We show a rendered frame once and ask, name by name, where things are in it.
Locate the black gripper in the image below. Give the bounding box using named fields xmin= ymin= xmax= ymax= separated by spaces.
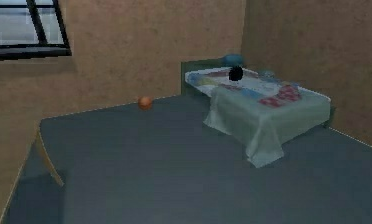
xmin=228 ymin=65 xmax=244 ymax=82

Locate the bed with pale green blanket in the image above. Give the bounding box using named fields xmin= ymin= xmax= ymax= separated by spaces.
xmin=180 ymin=58 xmax=336 ymax=169

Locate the orange ball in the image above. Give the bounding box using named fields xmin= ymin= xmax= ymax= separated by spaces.
xmin=137 ymin=95 xmax=154 ymax=111

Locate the blue pillow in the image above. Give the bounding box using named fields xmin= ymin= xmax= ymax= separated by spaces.
xmin=221 ymin=53 xmax=246 ymax=68

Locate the black framed window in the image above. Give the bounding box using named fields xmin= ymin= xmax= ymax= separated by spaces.
xmin=0 ymin=0 xmax=73 ymax=62

